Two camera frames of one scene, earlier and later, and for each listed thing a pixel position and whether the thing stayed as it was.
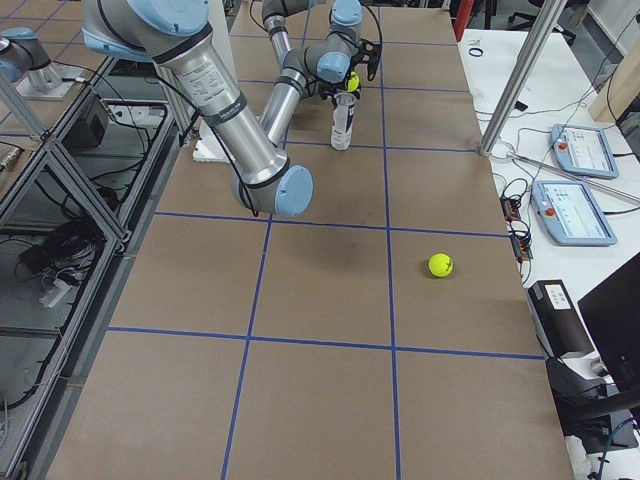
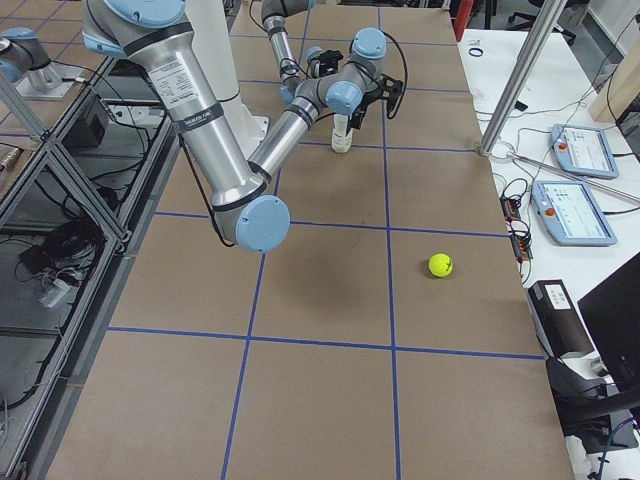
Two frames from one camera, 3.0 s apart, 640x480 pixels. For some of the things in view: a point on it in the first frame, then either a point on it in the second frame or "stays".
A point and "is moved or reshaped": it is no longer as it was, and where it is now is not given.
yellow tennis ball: (440, 265) stays
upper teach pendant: (584, 151) stays
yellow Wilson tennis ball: (353, 82) is moved or reshaped
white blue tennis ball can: (342, 124) stays
